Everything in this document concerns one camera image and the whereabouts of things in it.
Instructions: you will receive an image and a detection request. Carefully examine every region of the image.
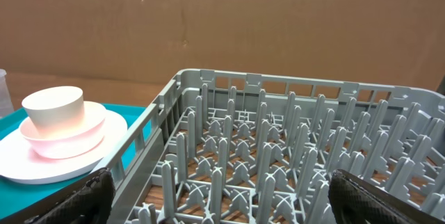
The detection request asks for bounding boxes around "pink plate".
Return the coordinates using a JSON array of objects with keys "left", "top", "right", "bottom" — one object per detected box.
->
[{"left": 1, "top": 111, "right": 127, "bottom": 184}]

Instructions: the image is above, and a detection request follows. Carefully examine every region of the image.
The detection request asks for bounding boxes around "cream paper cup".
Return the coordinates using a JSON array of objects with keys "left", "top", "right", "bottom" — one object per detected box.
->
[{"left": 22, "top": 86, "right": 84, "bottom": 138}]

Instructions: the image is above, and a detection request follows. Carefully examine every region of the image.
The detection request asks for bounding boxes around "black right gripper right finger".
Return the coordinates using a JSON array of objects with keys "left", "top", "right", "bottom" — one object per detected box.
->
[{"left": 328, "top": 169, "right": 444, "bottom": 224}]

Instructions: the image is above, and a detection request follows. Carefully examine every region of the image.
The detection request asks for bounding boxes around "grey dishwasher rack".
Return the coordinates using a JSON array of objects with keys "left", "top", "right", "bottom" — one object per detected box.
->
[{"left": 99, "top": 69, "right": 444, "bottom": 223}]

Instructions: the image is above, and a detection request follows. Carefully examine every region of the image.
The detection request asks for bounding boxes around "teal serving tray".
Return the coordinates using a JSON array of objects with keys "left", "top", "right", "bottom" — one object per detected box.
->
[{"left": 1, "top": 104, "right": 145, "bottom": 218}]

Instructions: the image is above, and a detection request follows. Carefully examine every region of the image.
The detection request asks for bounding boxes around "pink bowl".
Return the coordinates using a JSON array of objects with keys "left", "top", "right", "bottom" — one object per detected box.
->
[{"left": 19, "top": 102, "right": 106, "bottom": 159}]

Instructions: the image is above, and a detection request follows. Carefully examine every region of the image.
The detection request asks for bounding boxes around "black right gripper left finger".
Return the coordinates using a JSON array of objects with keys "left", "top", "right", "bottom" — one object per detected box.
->
[{"left": 0, "top": 167, "right": 116, "bottom": 224}]

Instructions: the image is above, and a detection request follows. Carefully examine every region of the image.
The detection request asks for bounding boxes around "clear plastic bin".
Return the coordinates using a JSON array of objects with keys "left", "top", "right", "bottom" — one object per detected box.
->
[{"left": 0, "top": 69, "right": 14, "bottom": 118}]

